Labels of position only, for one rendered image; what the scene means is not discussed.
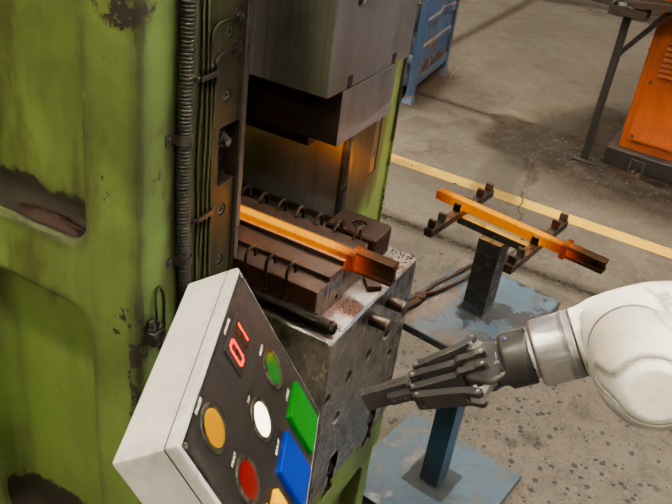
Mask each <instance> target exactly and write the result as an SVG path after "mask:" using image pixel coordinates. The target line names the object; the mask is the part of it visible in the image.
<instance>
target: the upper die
mask: <svg viewBox="0 0 672 504"><path fill-rule="evenodd" d="M396 69H397V63H395V64H392V63H391V65H390V66H389V67H387V68H385V69H383V70H382V71H380V72H378V73H376V74H374V75H372V76H370V77H368V78H366V79H364V80H362V81H361V82H359V83H357V84H355V85H353V86H347V88H346V89H345V90H343V91H342V92H340V93H338V94H336V95H334V96H332V97H330V98H328V99H325V98H322V97H319V96H316V95H313V94H310V93H307V92H304V91H300V90H297V89H294V88H291V87H288V86H285V85H282V84H279V83H275V82H272V81H269V80H266V79H263V78H260V77H257V76H254V75H250V74H249V80H248V95H247V112H246V116H248V117H251V118H254V119H257V120H260V121H262V122H265V123H268V124H271V125H274V126H277V127H280V128H283V129H286V130H289V131H291V132H294V133H297V134H300V135H303V136H306V137H309V138H312V139H315V140H318V141H320V142H323V143H326V144H329V145H332V146H335V147H336V146H338V145H340V144H341V143H343V142H344V141H346V140H347V139H349V138H351V137H352V136H354V135H355V134H357V133H359V132H360V131H362V130H363V129H365V128H367V127H368V126H370V125H371V124H373V123H375V122H376V121H378V120H379V119H381V118H382V117H384V116H386V115H387V114H389V111H390V105H391V99H392V93H393V87H394V81H395V75H396Z"/></svg>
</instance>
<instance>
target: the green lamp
mask: <svg viewBox="0 0 672 504"><path fill-rule="evenodd" d="M266 363H267V369H268V372H269V375H270V377H271V379H272V380H273V382H274V383H276V384H279V383H280V381H281V370H280V366H279V363H278V361H277V359H276V357H275V355H274V354H273V353H271V352H269V353H268V354H267V358H266Z"/></svg>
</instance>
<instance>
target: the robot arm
mask: <svg viewBox="0 0 672 504"><path fill-rule="evenodd" d="M566 310H567V312H566ZM566 310H559V311H558V312H555V313H551V314H548V315H544V316H541V317H537V318H534V319H530V320H528V321H527V323H526V325H527V331H524V329H523V327H521V328H518V329H514V330H511V331H507V332H504V333H500V334H498V335H497V338H496V341H495V342H484V343H482V342H481V341H479V340H478V338H477V336H476V334H470V335H469V336H467V337H466V338H465V339H463V340H462V341H460V342H458V343H456V344H454V345H452V346H449V347H447V348H445V349H443V350H440V351H438V352H436V353H433V354H431V355H429V356H427V357H424V358H422V359H420V360H418V361H415V362H414V363H413V364H412V366H413V369H412V371H410V372H409V373H408V375H405V376H402V377H398V378H395V379H391V380H389V381H387V382H383V383H379V384H376V385H372V386H368V387H365V388H361V398H362V400H363V402H364V404H365V406H366V408H367V410H368V411H370V410H374V409H378V408H381V407H385V406H389V405H397V404H400V403H405V402H409V401H414V402H415V403H416V405H417V406H418V408H419V410H429V409H440V408H452V407H464V406H474V407H479V408H486V407H487V406H488V401H487V398H488V396H489V395H490V393H491V392H494V391H497V390H499V389H500V388H502V387H504V386H507V385H508V386H511V387H512V388H514V389H518V388H522V387H526V386H530V385H534V384H538V383H540V379H539V378H542V379H543V381H544V383H545V384H546V385H547V386H552V385H556V384H560V383H564V382H567V381H571V380H575V379H582V378H584V377H587V375H588V376H591V377H592V380H593V383H594V385H595V387H596V389H597V391H598V393H599V394H600V396H601V398H602V399H603V401H604V402H605V403H606V405H607V406H608V407H609V408H610V409H611V410H612V411H613V412H614V413H615V414H616V415H617V416H619V417H620V418H621V419H623V420H624V421H626V422H628V423H630V424H632V425H634V426H637V427H640V428H643V429H648V430H668V429H672V281H651V282H643V283H638V284H633V285H629V286H625V287H621V288H617V289H614V290H610V291H607V292H604V293H601V294H598V295H595V296H593V297H590V298H588V299H586V300H584V301H583V302H581V303H580V304H578V305H576V306H574V307H571V308H568V309H566ZM423 367H424V368H423ZM586 373H587V374H586Z"/></svg>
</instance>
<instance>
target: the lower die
mask: <svg viewBox="0 0 672 504"><path fill-rule="evenodd" d="M241 205H244V206H246V207H249V208H251V209H254V210H256V211H259V212H262V213H264V214H267V215H269V216H272V217H274V218H277V219H279V220H282V221H284V222H287V223H289V224H292V225H295V226H297V227H300V228H302V229H305V230H307V231H310V232H312V233H315V234H317V235H320V236H322V237H325V238H328V239H330V240H333V241H335V242H338V243H340V244H343V245H345V246H348V247H350V248H353V249H355V248H356V247H357V246H358V245H359V246H362V247H364V248H365V249H367V247H368V243H366V242H363V241H360V240H358V239H355V240H351V239H352V237H350V236H348V235H345V234H342V233H340V232H337V231H335V233H333V232H332V229H330V228H327V227H324V226H322V225H319V224H317V223H316V225H313V222H312V221H309V220H306V219H304V218H301V217H299V216H297V218H294V214H291V213H288V212H286V211H283V210H281V209H279V211H277V210H276V207H273V206H270V205H268V204H265V203H263V202H261V204H259V203H258V200H255V199H252V198H250V197H247V196H245V195H243V197H241ZM253 244H254V245H256V246H257V256H254V248H252V249H251V250H250V252H249V254H248V259H247V273H246V278H247V283H248V284H250V285H253V286H255V287H257V288H260V289H261V288H262V286H263V275H264V265H265V261H266V259H267V257H268V256H269V255H270V254H271V253H276V254H277V263H274V256H273V257H272V258H271V259H270V261H269V263H268V270H267V281H266V288H267V291H268V292H269V293H271V294H273V295H275V296H277V297H280V298H281V297H282V295H283V288H284V278H285V272H286V269H287V267H288V265H289V264H290V263H291V262H293V261H295V262H297V265H298V269H297V272H296V273H294V265H293V266H292V267H291V269H290V271H289V274H288V284H287V293H286V295H287V300H288V301H289V302H292V303H294V304H296V305H298V306H300V307H303V308H305V309H307V310H310V311H312V312H314V313H317V314H319V315H321V314H322V313H323V312H324V311H325V310H326V309H327V308H328V307H329V306H331V305H332V304H333V303H334V302H335V301H336V300H337V299H338V298H339V297H340V296H341V295H342V294H343V293H344V292H345V291H346V290H347V289H349V288H350V287H351V286H352V285H353V284H354V283H355V282H356V281H357V280H358V279H359V278H360V277H361V275H359V274H356V273H354V272H353V271H352V272H349V271H346V270H345V266H346V259H344V258H342V257H339V256H337V255H335V254H332V253H330V252H327V251H325V250H322V249H320V248H317V247H315V246H312V245H310V244H307V243H305V242H302V241H300V240H297V239H295V238H292V237H290V236H287V235H285V234H282V233H280V232H277V231H275V230H272V229H270V228H267V227H265V226H262V225H260V224H257V223H255V222H252V221H250V220H247V219H245V218H242V217H240V222H239V238H238V253H237V258H236V259H233V269H235V268H238V269H239V270H240V272H241V273H242V275H243V266H244V255H245V252H246V250H247V248H248V247H249V246H250V245H253ZM336 294H337V298H336V299H335V296H336Z"/></svg>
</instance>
